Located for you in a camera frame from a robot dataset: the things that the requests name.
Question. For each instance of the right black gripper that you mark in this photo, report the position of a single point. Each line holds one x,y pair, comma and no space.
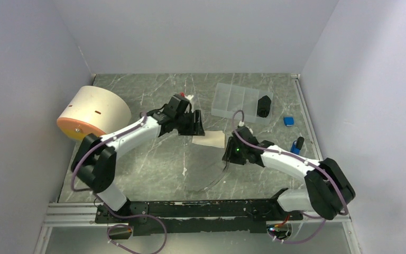
229,154

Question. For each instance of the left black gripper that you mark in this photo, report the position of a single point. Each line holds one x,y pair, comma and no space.
196,128

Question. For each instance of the grey underwear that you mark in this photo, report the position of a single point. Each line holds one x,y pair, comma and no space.
204,167

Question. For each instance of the black striped underwear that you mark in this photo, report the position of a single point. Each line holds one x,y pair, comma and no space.
263,106

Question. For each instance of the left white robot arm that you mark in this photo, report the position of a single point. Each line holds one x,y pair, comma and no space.
95,161

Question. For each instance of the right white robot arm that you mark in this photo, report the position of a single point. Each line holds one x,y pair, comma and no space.
327,191

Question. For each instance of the clear plastic organizer box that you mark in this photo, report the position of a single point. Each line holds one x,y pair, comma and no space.
230,98

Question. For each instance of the blue battery pack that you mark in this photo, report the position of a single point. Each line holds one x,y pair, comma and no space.
297,145

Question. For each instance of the blue small block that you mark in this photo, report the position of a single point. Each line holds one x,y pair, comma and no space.
288,121

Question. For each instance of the cream cylindrical drum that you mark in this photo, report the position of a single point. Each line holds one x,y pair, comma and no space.
93,110

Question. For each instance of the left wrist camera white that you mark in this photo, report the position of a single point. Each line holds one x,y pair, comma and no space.
185,103

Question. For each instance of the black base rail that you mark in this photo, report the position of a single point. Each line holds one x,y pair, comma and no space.
151,217

